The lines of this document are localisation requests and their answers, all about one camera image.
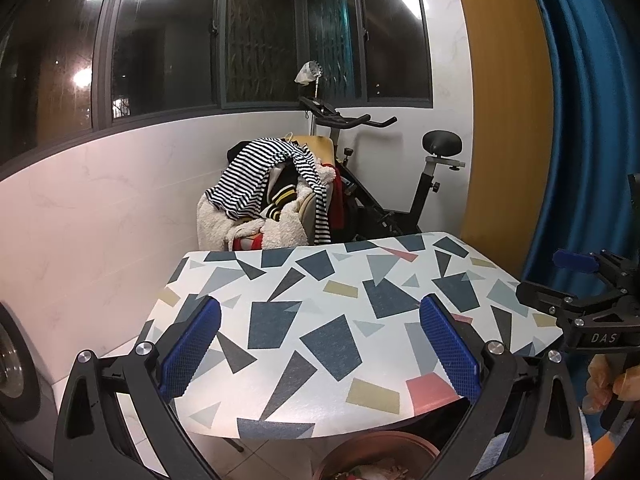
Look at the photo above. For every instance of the black exercise bike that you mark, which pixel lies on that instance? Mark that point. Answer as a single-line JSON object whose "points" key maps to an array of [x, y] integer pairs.
{"points": [[442, 142]]}

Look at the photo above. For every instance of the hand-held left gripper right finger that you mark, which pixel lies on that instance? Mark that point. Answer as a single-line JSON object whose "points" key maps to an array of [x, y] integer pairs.
{"points": [[450, 345]]}

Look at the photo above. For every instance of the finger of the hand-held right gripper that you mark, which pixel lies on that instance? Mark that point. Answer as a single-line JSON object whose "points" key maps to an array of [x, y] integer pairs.
{"points": [[575, 260], [545, 300]]}

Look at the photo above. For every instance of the person's right hand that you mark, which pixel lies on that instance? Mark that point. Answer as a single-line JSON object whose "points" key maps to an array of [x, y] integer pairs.
{"points": [[602, 385]]}

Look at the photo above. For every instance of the red garment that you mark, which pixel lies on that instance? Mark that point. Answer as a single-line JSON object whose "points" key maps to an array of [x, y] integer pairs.
{"points": [[340, 200]]}

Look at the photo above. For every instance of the wooden door panel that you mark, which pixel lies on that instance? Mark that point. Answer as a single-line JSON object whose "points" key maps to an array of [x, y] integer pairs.
{"points": [[505, 110]]}

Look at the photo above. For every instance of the blue curtain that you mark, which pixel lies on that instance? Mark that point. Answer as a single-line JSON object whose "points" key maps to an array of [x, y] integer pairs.
{"points": [[590, 110]]}

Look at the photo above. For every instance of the black white striped shirt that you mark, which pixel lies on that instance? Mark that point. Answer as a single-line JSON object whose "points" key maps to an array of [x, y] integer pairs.
{"points": [[250, 175]]}

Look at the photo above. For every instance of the dark framed window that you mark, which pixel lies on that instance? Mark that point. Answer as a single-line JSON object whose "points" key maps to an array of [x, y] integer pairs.
{"points": [[165, 40]]}

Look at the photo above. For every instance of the white cloth on stick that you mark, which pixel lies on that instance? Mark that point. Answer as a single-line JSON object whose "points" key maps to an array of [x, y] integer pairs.
{"points": [[307, 72]]}

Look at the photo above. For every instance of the grey washing machine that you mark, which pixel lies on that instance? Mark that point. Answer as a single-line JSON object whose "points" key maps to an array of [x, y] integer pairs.
{"points": [[17, 370]]}

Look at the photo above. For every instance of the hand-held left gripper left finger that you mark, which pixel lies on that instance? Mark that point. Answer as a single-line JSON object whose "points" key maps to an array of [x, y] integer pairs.
{"points": [[192, 345]]}

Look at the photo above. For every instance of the dark jacket yellow stripes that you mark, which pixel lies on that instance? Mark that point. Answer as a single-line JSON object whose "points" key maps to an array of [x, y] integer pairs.
{"points": [[280, 192]]}

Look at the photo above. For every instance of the wooden chair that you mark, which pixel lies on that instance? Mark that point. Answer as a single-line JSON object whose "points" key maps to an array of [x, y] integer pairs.
{"points": [[320, 147]]}

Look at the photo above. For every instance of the brown round bin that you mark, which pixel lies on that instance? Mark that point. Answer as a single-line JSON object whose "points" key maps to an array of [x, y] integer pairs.
{"points": [[380, 447]]}

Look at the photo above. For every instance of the white fleece garment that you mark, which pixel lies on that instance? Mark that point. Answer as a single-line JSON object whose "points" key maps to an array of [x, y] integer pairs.
{"points": [[215, 225]]}

